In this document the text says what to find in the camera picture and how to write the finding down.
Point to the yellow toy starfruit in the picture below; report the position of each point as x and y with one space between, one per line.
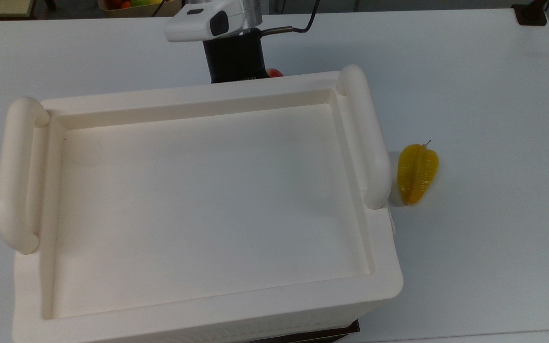
417 174

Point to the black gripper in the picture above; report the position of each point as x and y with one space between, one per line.
234 57

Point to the black corner clamp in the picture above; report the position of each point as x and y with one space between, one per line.
531 13

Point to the box of toy fruit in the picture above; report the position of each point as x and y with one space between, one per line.
131 5

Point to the red toy strawberry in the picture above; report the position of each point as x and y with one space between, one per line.
275 73

